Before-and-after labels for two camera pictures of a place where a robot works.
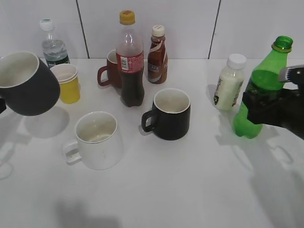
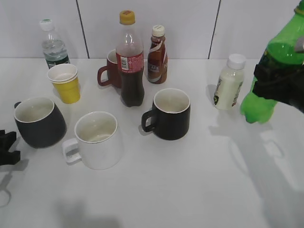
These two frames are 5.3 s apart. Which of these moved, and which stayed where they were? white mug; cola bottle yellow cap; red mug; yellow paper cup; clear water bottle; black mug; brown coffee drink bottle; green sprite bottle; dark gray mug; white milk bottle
Moved: green sprite bottle; dark gray mug
Stayed: brown coffee drink bottle; yellow paper cup; white mug; black mug; clear water bottle; cola bottle yellow cap; white milk bottle; red mug
